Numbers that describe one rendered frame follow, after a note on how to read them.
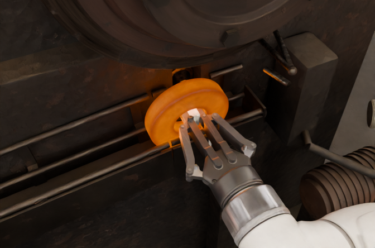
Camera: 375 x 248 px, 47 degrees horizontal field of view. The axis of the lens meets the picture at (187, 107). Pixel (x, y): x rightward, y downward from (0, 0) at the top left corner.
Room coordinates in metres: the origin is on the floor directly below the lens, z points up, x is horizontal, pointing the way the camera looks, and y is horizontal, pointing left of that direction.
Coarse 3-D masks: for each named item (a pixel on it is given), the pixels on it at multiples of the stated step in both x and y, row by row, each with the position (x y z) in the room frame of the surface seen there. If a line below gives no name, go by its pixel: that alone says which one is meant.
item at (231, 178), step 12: (240, 156) 0.42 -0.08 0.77; (204, 168) 0.40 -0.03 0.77; (216, 168) 0.39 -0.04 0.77; (228, 168) 0.40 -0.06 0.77; (240, 168) 0.38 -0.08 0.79; (252, 168) 0.39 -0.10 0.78; (204, 180) 0.38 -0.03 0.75; (216, 180) 0.37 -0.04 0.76; (228, 180) 0.36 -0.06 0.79; (240, 180) 0.36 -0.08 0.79; (252, 180) 0.36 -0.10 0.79; (216, 192) 0.35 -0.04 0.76; (228, 192) 0.34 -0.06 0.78
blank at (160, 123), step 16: (192, 80) 0.54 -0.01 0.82; (208, 80) 0.55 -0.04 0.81; (160, 96) 0.51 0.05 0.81; (176, 96) 0.50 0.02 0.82; (192, 96) 0.51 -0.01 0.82; (208, 96) 0.52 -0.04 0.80; (224, 96) 0.54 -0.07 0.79; (160, 112) 0.49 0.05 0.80; (176, 112) 0.50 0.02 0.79; (208, 112) 0.53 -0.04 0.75; (224, 112) 0.54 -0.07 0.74; (160, 128) 0.49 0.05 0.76; (176, 128) 0.51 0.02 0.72
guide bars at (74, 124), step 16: (240, 64) 0.65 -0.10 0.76; (224, 80) 0.63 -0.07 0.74; (144, 96) 0.56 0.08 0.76; (240, 96) 0.62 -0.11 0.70; (112, 112) 0.53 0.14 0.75; (64, 128) 0.49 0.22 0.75; (144, 128) 0.53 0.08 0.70; (16, 144) 0.46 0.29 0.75; (112, 144) 0.50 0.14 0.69; (32, 160) 0.46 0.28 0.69; (64, 160) 0.47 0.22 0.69; (32, 176) 0.44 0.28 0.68
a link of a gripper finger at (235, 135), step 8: (216, 120) 0.49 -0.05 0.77; (224, 120) 0.49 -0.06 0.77; (224, 128) 0.47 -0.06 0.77; (232, 128) 0.47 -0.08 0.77; (224, 136) 0.47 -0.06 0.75; (232, 136) 0.46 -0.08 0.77; (240, 136) 0.46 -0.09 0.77; (232, 144) 0.46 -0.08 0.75; (240, 144) 0.45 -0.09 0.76; (248, 144) 0.44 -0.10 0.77
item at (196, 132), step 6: (192, 120) 0.49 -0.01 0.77; (192, 126) 0.48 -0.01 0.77; (192, 132) 0.47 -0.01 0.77; (198, 132) 0.46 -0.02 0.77; (192, 138) 0.47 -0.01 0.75; (198, 138) 0.45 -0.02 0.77; (204, 138) 0.45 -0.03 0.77; (198, 144) 0.45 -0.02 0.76; (204, 144) 0.44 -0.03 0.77; (204, 150) 0.43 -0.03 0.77; (210, 150) 0.42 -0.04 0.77; (204, 156) 0.43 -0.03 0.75; (210, 156) 0.41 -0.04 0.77; (216, 156) 0.41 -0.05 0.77; (216, 162) 0.40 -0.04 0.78
